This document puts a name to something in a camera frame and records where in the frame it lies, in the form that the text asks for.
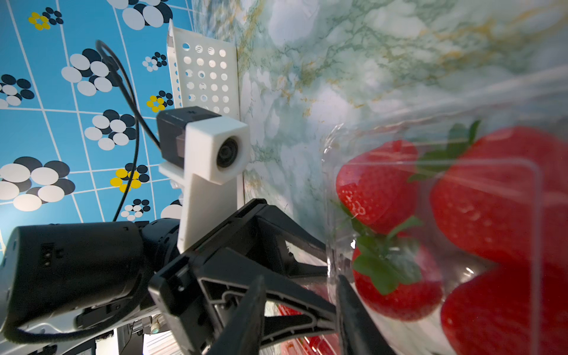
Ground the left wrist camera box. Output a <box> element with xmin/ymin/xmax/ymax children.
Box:
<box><xmin>157</xmin><ymin>106</ymin><xmax>251</xmax><ymax>252</ymax></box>

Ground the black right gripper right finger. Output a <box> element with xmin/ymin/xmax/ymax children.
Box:
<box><xmin>336</xmin><ymin>275</ymin><xmax>395</xmax><ymax>355</ymax></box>

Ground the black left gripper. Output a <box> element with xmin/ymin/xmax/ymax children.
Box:
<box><xmin>149</xmin><ymin>199</ymin><xmax>337</xmax><ymax>354</ymax></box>

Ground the red strawberry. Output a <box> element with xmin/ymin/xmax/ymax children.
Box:
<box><xmin>408</xmin><ymin>124</ymin><xmax>567</xmax><ymax>269</ymax></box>
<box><xmin>351</xmin><ymin>216</ymin><xmax>444</xmax><ymax>322</ymax></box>
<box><xmin>335</xmin><ymin>140</ymin><xmax>419</xmax><ymax>235</ymax></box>
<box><xmin>441</xmin><ymin>267</ymin><xmax>567</xmax><ymax>354</ymax></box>

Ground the white perforated plastic basket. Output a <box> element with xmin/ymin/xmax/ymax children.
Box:
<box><xmin>167</xmin><ymin>21</ymin><xmax>241</xmax><ymax>120</ymax></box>

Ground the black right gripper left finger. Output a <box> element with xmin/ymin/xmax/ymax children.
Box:
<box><xmin>207</xmin><ymin>276</ymin><xmax>266</xmax><ymax>355</ymax></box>

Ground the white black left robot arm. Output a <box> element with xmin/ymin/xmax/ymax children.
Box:
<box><xmin>1</xmin><ymin>199</ymin><xmax>337</xmax><ymax>354</ymax></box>

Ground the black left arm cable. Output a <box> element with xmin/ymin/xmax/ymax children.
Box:
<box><xmin>95</xmin><ymin>39</ymin><xmax>163</xmax><ymax>223</ymax></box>

